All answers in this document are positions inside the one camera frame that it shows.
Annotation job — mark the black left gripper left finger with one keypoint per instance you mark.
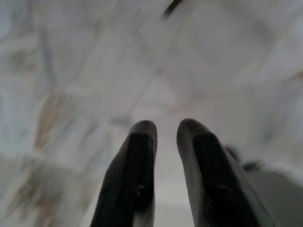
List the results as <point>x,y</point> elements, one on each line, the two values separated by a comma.
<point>129,179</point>

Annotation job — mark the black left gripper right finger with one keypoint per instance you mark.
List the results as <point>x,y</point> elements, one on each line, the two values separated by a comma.
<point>217,179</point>

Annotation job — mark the grey robot leg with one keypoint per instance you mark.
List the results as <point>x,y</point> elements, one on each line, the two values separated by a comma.
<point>279,196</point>

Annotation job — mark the thin black bar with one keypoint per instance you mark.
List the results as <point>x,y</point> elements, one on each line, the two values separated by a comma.
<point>171,7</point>

